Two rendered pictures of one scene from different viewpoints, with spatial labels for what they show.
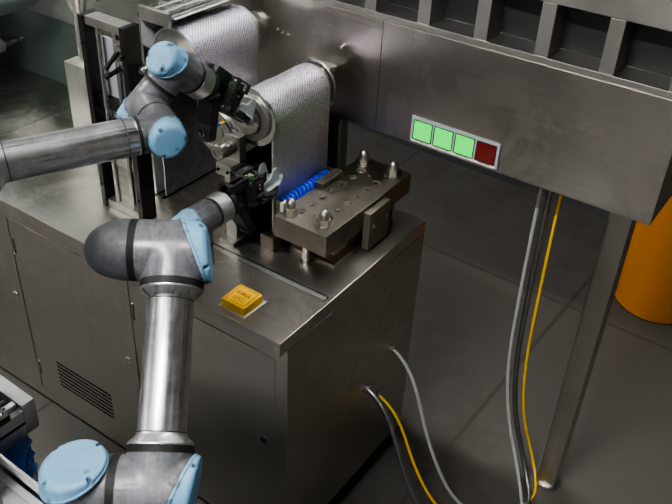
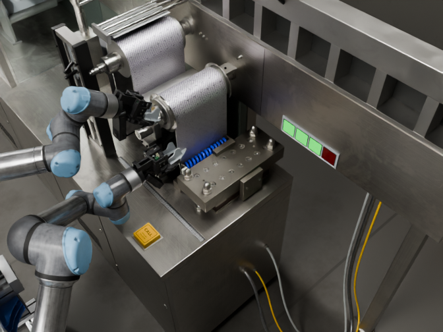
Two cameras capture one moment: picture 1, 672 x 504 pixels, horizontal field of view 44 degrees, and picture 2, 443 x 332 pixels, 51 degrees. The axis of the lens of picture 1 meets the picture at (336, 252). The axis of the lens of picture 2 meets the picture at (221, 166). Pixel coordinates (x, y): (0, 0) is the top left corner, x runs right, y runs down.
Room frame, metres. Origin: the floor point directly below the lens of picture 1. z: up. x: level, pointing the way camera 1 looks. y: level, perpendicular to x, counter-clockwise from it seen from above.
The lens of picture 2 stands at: (0.74, -0.30, 2.34)
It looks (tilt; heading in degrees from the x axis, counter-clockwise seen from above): 49 degrees down; 16
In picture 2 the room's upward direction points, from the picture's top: 1 degrees counter-clockwise
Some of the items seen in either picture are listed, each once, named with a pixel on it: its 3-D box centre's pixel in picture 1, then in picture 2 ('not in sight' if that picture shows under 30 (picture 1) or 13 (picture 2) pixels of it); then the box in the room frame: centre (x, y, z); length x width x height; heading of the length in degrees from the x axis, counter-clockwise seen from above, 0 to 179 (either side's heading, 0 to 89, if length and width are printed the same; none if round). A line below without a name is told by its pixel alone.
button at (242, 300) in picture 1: (242, 300); (146, 235); (1.55, 0.22, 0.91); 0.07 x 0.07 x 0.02; 57
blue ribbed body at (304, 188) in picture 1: (306, 188); (207, 153); (1.89, 0.09, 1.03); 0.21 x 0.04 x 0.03; 147
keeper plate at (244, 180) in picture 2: (376, 223); (251, 184); (1.83, -0.10, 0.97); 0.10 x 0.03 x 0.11; 147
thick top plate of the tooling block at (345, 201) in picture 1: (345, 203); (232, 166); (1.87, -0.02, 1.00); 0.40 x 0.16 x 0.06; 147
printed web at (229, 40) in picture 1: (243, 119); (170, 99); (2.01, 0.26, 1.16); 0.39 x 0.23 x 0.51; 57
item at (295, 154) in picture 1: (300, 156); (202, 134); (1.90, 0.10, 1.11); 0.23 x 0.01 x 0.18; 147
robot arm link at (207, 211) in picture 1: (195, 223); (112, 191); (1.57, 0.32, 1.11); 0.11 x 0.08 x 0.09; 147
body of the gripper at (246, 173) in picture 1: (241, 191); (150, 165); (1.70, 0.23, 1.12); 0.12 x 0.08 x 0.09; 147
